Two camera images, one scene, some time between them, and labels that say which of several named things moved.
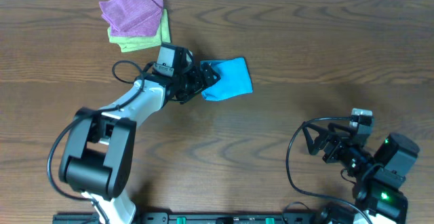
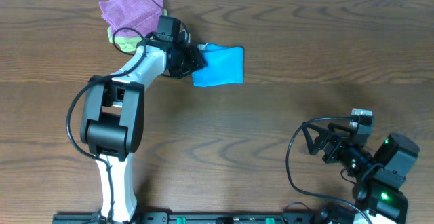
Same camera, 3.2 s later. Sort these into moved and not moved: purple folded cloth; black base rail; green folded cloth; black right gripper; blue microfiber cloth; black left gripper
Moved: black left gripper; blue microfiber cloth
Not moved: green folded cloth; black base rail; purple folded cloth; black right gripper
